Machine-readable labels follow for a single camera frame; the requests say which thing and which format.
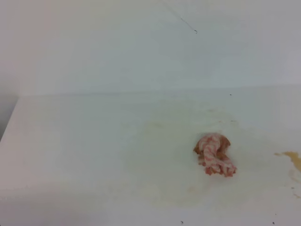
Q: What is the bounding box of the pink white striped rag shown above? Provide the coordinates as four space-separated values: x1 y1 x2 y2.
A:
193 132 237 177

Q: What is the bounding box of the small coffee stain right edge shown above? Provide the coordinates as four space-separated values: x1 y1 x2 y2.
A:
274 152 301 171

